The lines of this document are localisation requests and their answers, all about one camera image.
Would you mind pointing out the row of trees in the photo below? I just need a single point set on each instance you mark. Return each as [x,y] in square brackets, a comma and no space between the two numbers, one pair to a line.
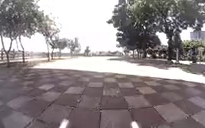
[13,20]

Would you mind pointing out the green hedge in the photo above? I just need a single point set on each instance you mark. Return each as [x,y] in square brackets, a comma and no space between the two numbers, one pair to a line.
[195,48]

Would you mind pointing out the grey building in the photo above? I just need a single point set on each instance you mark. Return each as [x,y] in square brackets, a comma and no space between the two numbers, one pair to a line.
[199,35]

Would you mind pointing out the robot's own part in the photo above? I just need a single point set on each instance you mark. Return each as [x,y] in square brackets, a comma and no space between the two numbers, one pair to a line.
[64,124]
[134,124]

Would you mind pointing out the group of large dark trees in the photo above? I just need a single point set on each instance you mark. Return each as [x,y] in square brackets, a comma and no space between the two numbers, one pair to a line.
[140,31]

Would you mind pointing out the checkered red and grey paving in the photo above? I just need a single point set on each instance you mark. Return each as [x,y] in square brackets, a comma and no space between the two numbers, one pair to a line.
[100,100]

